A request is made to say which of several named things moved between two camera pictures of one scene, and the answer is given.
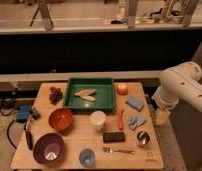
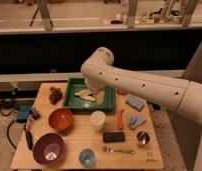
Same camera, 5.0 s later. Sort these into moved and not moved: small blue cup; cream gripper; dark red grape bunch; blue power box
Moved: cream gripper
Not moved: small blue cup; dark red grape bunch; blue power box
